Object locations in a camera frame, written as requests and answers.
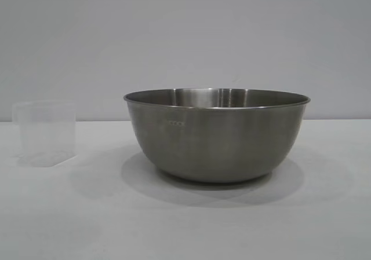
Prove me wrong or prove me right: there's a stainless steel mixing bowl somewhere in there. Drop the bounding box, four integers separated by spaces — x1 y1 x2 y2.
123 87 311 184

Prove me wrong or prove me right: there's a translucent plastic measuring cup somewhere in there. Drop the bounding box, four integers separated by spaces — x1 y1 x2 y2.
12 100 75 167

